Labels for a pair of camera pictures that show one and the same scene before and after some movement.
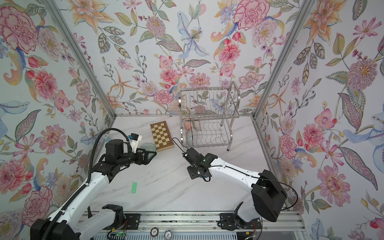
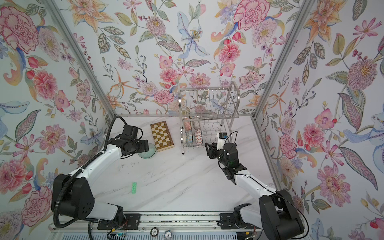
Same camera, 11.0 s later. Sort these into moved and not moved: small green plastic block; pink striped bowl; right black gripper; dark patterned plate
Moved: right black gripper
Not moved: small green plastic block; dark patterned plate; pink striped bowl
